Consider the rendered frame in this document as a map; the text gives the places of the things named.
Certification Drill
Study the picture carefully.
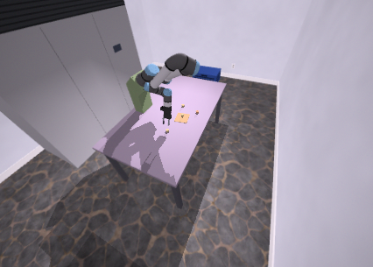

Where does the peach flat mat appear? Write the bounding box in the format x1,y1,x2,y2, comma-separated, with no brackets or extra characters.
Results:
174,113,190,123

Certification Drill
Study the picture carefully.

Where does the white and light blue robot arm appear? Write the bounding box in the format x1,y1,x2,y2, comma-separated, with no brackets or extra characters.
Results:
136,53,200,102

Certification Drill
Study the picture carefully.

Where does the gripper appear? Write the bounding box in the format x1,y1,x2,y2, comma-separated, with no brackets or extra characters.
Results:
160,102,172,126

